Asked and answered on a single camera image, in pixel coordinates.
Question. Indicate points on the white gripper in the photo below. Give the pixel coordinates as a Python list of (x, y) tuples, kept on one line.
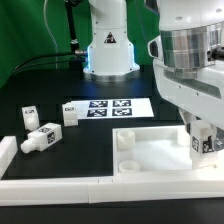
[(202, 97)]

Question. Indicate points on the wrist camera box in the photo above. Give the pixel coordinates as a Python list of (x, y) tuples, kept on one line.
[(155, 48)]

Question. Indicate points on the white U-shaped fence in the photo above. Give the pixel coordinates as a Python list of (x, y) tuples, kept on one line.
[(202, 183)]

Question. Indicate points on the white tag sheet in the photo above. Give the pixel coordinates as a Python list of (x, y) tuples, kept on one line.
[(113, 108)]

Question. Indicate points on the black camera pole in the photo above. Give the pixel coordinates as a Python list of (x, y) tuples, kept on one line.
[(75, 65)]

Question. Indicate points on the white square tabletop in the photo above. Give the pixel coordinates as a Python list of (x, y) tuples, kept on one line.
[(154, 149)]

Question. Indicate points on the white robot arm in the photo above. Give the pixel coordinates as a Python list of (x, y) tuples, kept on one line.
[(188, 55)]

